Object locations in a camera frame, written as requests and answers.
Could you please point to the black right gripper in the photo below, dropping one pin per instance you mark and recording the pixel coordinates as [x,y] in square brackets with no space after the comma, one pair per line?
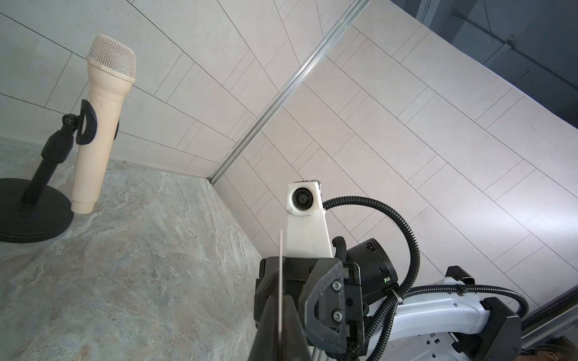
[306,303]

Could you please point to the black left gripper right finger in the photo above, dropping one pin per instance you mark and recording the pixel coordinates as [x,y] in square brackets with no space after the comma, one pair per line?
[294,345]

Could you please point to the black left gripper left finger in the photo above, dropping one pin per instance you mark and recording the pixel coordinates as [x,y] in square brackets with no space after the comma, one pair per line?
[266,342]

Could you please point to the gold credit card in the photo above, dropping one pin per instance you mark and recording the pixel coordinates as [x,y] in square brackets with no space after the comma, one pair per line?
[280,287]

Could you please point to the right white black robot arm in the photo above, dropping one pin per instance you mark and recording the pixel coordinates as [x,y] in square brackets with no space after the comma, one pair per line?
[452,320]

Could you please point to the black round microphone stand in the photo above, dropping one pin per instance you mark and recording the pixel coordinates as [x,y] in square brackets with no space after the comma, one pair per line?
[31,210]

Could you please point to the beige microphone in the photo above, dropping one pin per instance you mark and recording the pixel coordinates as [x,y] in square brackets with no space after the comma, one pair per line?
[111,70]

